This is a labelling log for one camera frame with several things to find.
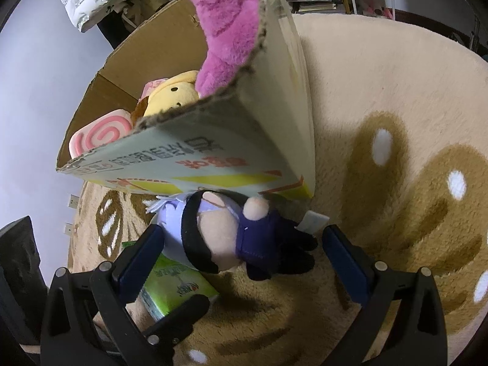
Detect green tissue pack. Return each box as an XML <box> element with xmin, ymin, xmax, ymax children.
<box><xmin>122</xmin><ymin>240</ymin><xmax>221</xmax><ymax>321</ymax></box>

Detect purple-haired plush doll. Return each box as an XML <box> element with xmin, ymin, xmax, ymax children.
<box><xmin>147</xmin><ymin>190</ymin><xmax>329</xmax><ymax>282</ymax></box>

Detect beige trousers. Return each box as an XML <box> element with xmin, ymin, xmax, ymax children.
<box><xmin>113</xmin><ymin>0</ymin><xmax>181</xmax><ymax>32</ymax></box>

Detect pink bear plush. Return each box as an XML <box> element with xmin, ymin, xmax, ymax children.
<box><xmin>189</xmin><ymin>0</ymin><xmax>264</xmax><ymax>98</ymax></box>

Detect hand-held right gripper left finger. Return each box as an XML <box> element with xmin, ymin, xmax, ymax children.
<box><xmin>40</xmin><ymin>224</ymin><xmax>172</xmax><ymax>366</ymax></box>

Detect pink toy in cart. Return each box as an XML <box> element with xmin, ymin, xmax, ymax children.
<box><xmin>357</xmin><ymin>0</ymin><xmax>394</xmax><ymax>19</ymax></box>

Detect beige patterned rug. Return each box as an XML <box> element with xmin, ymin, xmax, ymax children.
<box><xmin>68</xmin><ymin>13</ymin><xmax>488</xmax><ymax>366</ymax></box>

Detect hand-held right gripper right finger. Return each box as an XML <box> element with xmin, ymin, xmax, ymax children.
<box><xmin>322</xmin><ymin>224</ymin><xmax>448</xmax><ymax>366</ymax></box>

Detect printed cardboard box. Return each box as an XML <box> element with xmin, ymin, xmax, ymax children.
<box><xmin>56</xmin><ymin>0</ymin><xmax>317</xmax><ymax>201</ymax></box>

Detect pink swirl plush pillow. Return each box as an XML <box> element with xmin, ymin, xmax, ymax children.
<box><xmin>69</xmin><ymin>109</ymin><xmax>134</xmax><ymax>159</ymax></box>

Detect yellow plush pouch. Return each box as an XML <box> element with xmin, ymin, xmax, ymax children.
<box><xmin>143</xmin><ymin>70</ymin><xmax>201</xmax><ymax>120</ymax></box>

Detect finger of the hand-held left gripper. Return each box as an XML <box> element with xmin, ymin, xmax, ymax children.
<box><xmin>143</xmin><ymin>295</ymin><xmax>211</xmax><ymax>351</ymax></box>

